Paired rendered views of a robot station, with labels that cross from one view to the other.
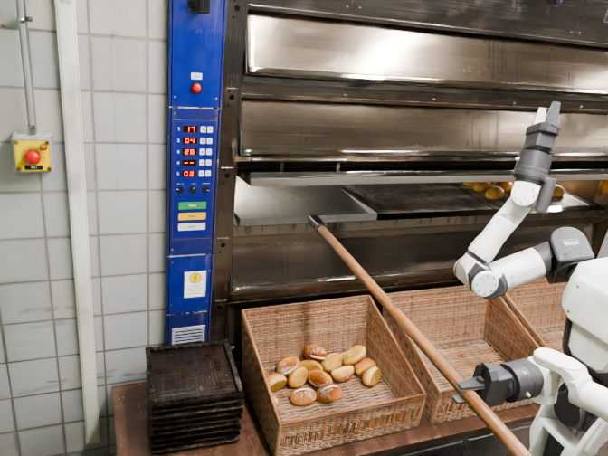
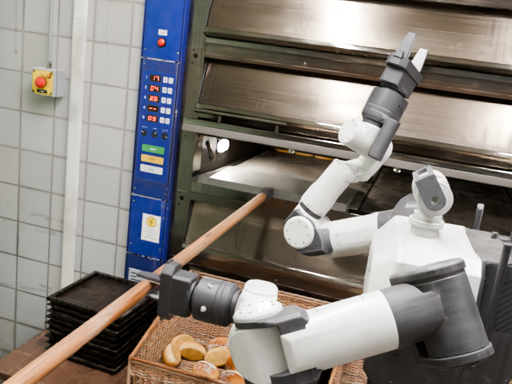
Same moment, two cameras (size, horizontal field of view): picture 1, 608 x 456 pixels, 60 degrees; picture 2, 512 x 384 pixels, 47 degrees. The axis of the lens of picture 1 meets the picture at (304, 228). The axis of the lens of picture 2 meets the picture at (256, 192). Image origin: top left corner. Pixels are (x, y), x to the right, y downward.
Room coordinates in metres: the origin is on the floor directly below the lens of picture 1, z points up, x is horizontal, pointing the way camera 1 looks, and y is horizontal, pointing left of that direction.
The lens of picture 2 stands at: (0.19, -1.27, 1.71)
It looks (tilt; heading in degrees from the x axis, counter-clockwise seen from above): 14 degrees down; 39
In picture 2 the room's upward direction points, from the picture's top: 7 degrees clockwise
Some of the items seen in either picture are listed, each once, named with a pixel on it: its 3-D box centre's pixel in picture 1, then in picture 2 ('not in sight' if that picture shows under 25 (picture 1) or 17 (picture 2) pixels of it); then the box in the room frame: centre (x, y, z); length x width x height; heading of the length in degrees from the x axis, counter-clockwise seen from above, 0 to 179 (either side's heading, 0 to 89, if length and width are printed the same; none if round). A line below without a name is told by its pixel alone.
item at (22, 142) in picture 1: (33, 152); (48, 81); (1.41, 0.78, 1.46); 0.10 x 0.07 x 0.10; 114
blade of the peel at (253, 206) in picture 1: (295, 201); (281, 183); (1.97, 0.05, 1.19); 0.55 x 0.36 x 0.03; 114
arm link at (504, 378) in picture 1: (499, 384); (190, 296); (0.99, -0.49, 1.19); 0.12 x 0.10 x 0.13; 114
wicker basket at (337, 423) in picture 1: (327, 366); (235, 347); (1.57, -0.15, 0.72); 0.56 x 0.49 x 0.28; 115
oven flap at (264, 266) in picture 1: (437, 251); (433, 276); (2.05, -0.58, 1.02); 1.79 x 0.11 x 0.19; 114
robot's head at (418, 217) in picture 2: not in sight; (430, 197); (1.22, -0.85, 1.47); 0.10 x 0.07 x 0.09; 29
